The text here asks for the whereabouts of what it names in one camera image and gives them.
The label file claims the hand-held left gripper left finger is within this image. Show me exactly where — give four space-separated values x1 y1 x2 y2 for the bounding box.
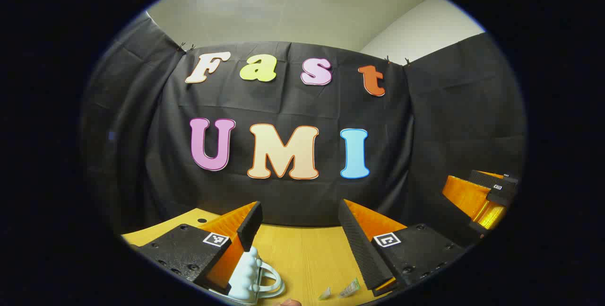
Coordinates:
129 201 263 295

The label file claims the black backdrop cloth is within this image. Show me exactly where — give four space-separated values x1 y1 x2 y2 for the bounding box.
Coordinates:
80 13 527 250

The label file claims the pale green sachet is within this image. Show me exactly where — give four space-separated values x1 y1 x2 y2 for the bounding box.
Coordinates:
337 277 361 298

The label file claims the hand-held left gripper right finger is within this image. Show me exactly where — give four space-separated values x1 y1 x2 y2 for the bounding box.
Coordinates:
337 198 467 297

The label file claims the pale blue suitcase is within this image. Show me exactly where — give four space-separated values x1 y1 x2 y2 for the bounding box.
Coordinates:
208 245 286 305

